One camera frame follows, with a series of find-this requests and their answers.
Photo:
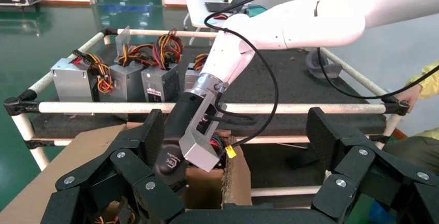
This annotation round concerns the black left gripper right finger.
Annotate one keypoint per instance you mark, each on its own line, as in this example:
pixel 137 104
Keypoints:
pixel 360 167

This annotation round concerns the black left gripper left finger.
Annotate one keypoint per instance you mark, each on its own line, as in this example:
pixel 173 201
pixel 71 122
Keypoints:
pixel 130 167

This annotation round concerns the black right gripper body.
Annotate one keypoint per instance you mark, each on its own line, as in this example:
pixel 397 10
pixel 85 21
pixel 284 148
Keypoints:
pixel 175 126

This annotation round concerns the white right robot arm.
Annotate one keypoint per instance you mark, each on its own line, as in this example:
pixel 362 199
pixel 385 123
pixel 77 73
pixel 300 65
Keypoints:
pixel 308 20

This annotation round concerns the yellow sleeved bystander forearm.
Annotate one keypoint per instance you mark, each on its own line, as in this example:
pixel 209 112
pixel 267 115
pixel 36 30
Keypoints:
pixel 430 82

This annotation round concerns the cardboard box with dividers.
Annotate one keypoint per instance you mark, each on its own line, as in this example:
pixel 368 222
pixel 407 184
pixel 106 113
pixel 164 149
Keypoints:
pixel 68 154

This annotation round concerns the bystander bare hand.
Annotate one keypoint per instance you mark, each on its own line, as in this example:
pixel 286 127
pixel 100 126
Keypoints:
pixel 411 95

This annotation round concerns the silver power supply, vent grille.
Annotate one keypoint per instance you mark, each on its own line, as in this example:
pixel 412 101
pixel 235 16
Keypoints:
pixel 161 85

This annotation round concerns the bystander body olive trousers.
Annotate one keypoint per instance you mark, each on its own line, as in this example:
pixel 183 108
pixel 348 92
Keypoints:
pixel 411 150

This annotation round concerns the clear acrylic label sign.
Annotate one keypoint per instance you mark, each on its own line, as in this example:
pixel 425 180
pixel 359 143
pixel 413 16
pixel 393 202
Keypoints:
pixel 122 40

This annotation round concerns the silver power supply, black connector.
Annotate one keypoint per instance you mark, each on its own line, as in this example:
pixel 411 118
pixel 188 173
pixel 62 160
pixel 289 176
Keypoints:
pixel 70 82

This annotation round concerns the grey round plastic object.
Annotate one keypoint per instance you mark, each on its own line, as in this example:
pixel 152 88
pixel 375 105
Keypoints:
pixel 322 68

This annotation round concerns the black cart mat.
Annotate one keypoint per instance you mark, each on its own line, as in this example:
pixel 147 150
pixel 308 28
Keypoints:
pixel 291 78

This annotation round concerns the white table with laptop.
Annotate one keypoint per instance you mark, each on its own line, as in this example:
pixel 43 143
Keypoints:
pixel 199 10

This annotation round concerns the white pipe cart frame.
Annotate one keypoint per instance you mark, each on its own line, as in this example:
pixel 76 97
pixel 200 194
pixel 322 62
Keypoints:
pixel 274 107

